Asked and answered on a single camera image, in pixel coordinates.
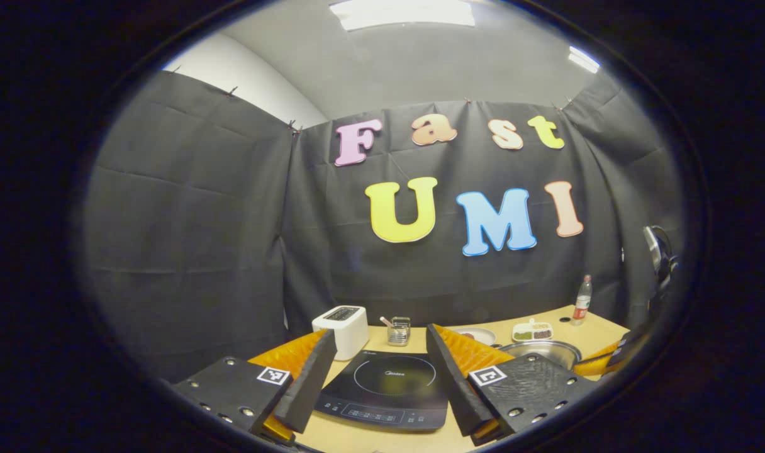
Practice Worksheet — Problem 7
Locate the black induction cooktop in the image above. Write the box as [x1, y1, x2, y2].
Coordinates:
[313, 350, 449, 432]

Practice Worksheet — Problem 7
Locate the white toaster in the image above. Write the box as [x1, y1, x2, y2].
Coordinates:
[311, 305, 370, 362]

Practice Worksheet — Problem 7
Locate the white divided bean tray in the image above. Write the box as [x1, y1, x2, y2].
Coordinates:
[512, 318, 554, 343]

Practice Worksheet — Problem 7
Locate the wire mesh basket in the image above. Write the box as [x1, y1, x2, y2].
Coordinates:
[387, 316, 411, 347]

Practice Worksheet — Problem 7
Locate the white plate with meat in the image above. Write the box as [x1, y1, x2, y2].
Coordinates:
[449, 326, 498, 348]

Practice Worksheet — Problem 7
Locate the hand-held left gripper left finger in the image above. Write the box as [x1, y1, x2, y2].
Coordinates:
[172, 328, 338, 442]

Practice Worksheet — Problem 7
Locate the large ceiling light panel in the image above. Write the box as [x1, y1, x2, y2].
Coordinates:
[329, 0, 477, 32]

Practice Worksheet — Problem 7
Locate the small ceiling light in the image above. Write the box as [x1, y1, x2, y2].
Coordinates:
[568, 45, 601, 74]

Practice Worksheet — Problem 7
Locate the clear plastic water bottle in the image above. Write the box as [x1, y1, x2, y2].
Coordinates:
[571, 274, 593, 327]

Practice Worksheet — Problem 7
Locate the steel pot with soybeans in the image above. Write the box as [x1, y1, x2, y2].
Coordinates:
[499, 340, 583, 372]

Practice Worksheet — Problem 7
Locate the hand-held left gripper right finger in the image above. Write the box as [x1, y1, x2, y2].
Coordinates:
[425, 323, 600, 446]

